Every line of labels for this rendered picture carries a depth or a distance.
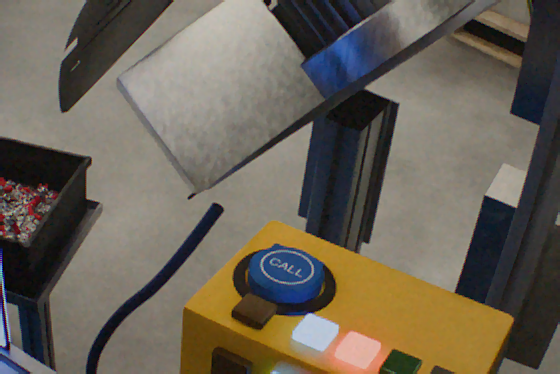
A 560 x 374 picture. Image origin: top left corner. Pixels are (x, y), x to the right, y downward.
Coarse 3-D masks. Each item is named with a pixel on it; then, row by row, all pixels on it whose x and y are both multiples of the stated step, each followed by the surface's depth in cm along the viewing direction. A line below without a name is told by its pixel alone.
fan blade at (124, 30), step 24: (96, 0) 101; (120, 0) 95; (144, 0) 92; (168, 0) 90; (96, 24) 97; (120, 24) 93; (144, 24) 91; (96, 48) 95; (120, 48) 92; (96, 72) 93; (72, 96) 94
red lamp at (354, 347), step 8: (352, 336) 45; (360, 336) 45; (344, 344) 45; (352, 344) 45; (360, 344) 45; (368, 344) 45; (376, 344) 45; (336, 352) 45; (344, 352) 44; (352, 352) 44; (360, 352) 44; (368, 352) 45; (376, 352) 45; (344, 360) 45; (352, 360) 44; (360, 360) 44; (368, 360) 44
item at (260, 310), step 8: (248, 296) 47; (256, 296) 47; (240, 304) 46; (248, 304) 47; (256, 304) 47; (264, 304) 47; (272, 304) 47; (232, 312) 46; (240, 312) 46; (248, 312) 46; (256, 312) 46; (264, 312) 46; (272, 312) 46; (240, 320) 46; (248, 320) 46; (256, 320) 46; (264, 320) 46; (256, 328) 46
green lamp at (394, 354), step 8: (392, 352) 45; (400, 352) 45; (384, 360) 44; (392, 360) 44; (400, 360) 44; (408, 360) 44; (416, 360) 44; (384, 368) 44; (392, 368) 44; (400, 368) 44; (408, 368) 44; (416, 368) 44
